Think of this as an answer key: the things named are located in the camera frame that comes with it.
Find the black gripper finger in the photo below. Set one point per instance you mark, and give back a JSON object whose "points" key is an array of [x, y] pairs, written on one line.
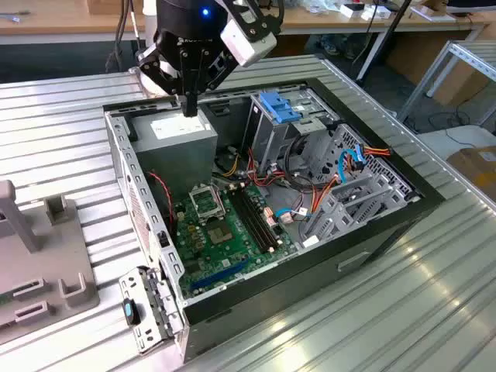
{"points": [[159, 66], [217, 66]]}

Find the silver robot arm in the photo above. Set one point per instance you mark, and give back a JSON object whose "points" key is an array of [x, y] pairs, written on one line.
{"points": [[149, 87]]}

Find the grey metal disk bay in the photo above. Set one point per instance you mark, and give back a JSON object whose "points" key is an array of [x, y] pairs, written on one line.
{"points": [[341, 217]]}

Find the empty blue drive carrier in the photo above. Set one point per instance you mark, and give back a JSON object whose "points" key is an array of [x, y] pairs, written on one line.
{"points": [[279, 108]]}

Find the grey metal drive cage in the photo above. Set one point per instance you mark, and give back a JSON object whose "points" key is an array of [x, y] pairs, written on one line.
{"points": [[267, 143]]}

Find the grey power supply unit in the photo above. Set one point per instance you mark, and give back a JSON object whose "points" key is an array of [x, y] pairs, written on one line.
{"points": [[174, 162]]}

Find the wooden desk with grey edge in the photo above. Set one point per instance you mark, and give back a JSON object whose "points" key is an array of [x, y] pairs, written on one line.
{"points": [[58, 21]]}

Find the blue sneaker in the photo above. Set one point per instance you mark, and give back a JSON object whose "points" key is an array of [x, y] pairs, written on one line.
{"points": [[348, 50], [329, 46]]}

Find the clear plastic bags pile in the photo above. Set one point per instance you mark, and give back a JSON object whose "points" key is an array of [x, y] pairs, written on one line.
{"points": [[321, 7]]}

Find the metal CPU socket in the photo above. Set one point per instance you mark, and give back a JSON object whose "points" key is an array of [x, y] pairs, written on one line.
{"points": [[205, 203]]}

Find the white box with black top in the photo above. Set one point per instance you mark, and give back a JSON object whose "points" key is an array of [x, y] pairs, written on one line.
{"points": [[350, 11]]}

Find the small grey metal tool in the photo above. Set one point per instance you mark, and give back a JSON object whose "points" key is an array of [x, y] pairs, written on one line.
{"points": [[13, 16]]}

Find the black RAM slot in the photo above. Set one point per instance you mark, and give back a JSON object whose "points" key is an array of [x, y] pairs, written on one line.
{"points": [[259, 217], [249, 220]]}

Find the brown square chipset heatsink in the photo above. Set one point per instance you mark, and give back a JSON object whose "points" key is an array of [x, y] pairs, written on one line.
{"points": [[221, 233]]}

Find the white product box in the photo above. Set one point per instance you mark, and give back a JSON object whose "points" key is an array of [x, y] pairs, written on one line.
{"points": [[377, 13]]}

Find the green motherboard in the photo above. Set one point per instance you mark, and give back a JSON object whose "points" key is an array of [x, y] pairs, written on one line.
{"points": [[240, 248]]}

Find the black tripod pole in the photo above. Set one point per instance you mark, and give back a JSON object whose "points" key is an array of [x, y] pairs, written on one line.
{"points": [[399, 13]]}

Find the blue expansion slot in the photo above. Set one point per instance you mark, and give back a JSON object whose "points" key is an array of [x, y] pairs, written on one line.
{"points": [[221, 273]]}

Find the wooden desk with white legs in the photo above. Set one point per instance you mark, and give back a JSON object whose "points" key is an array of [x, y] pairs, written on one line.
{"points": [[426, 25]]}

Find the grey parts rack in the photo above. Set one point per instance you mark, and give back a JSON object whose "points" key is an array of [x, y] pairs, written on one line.
{"points": [[46, 252]]}

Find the white and brown flat box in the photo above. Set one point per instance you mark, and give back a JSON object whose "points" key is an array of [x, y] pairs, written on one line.
{"points": [[430, 13]]}

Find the white flat board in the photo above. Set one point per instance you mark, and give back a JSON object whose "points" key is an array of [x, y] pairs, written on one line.
{"points": [[438, 141]]}

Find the large brown cardboard box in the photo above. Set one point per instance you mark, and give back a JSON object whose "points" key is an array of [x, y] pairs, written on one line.
{"points": [[457, 89]]}

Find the black open PC case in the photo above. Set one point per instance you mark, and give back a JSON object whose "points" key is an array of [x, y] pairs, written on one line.
{"points": [[310, 294]]}

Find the black monitor base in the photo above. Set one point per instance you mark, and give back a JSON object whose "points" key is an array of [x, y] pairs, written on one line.
{"points": [[459, 5]]}

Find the cardboard box with yellow label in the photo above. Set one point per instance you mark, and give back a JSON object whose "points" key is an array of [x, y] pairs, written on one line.
{"points": [[476, 170]]}

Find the green circuit board stick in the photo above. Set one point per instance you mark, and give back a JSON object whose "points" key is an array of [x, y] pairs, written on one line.
{"points": [[4, 301]]}

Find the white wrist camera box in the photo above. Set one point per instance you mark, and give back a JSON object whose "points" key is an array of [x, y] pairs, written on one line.
{"points": [[248, 44]]}

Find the black blue bracket latch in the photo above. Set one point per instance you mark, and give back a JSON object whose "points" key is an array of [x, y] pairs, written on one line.
{"points": [[129, 312]]}

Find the metal expansion slot bracket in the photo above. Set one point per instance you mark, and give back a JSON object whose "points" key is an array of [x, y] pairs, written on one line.
{"points": [[147, 337]]}

